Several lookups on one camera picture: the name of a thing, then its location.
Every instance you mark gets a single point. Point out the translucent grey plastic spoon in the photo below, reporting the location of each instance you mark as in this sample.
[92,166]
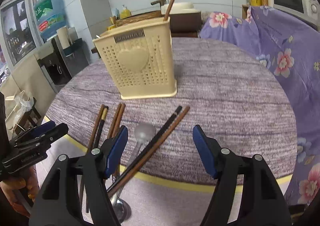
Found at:
[143,132]

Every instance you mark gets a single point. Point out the woven basket sink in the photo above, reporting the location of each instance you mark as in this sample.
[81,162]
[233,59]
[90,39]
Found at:
[139,17]

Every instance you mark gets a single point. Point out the blue water bottle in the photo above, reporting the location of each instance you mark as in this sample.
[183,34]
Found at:
[50,16]

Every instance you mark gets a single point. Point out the white plastic bag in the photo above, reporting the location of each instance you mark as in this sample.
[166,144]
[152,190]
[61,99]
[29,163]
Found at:
[17,105]

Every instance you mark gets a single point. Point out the purple striped tablecloth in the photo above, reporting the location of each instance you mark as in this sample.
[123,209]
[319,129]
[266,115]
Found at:
[236,100]

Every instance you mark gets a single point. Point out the cream rice cooker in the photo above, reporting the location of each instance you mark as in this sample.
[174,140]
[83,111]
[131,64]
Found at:
[183,8]

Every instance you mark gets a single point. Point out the purple floral cloth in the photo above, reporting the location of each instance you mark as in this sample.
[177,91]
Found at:
[288,48]

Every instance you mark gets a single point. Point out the paper cup stack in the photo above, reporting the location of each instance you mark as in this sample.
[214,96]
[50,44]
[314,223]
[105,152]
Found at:
[64,38]

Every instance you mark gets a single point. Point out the window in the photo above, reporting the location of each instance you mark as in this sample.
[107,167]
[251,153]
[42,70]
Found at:
[20,35]

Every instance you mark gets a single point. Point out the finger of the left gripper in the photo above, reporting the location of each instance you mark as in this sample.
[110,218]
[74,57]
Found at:
[45,139]
[35,132]

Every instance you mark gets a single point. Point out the yellow soap bottle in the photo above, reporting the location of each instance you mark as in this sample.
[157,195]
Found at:
[125,13]

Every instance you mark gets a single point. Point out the cream perforated utensil holder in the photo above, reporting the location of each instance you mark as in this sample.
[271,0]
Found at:
[139,59]

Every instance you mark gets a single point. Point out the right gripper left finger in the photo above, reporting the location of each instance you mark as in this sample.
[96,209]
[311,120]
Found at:
[58,203]

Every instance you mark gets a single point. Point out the metal spoon wooden handle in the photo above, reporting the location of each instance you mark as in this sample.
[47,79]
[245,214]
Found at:
[121,208]

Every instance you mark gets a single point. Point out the water dispenser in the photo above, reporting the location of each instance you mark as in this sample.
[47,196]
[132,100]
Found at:
[61,65]

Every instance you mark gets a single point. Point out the white microwave oven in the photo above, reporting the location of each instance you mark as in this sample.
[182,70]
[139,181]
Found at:
[307,10]

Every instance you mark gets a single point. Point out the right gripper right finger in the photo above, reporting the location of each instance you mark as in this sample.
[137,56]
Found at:
[262,201]

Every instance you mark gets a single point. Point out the brown chopstick pair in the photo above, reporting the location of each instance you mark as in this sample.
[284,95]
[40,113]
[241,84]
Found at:
[117,119]
[110,132]

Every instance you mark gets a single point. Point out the brown wooden chopstick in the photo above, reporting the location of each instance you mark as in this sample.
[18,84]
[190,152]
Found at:
[149,150]

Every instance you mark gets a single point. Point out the left hand orange nails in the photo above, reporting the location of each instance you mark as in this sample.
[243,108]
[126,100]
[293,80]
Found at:
[29,181]

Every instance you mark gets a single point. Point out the brass faucet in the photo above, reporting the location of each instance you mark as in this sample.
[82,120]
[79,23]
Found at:
[160,2]

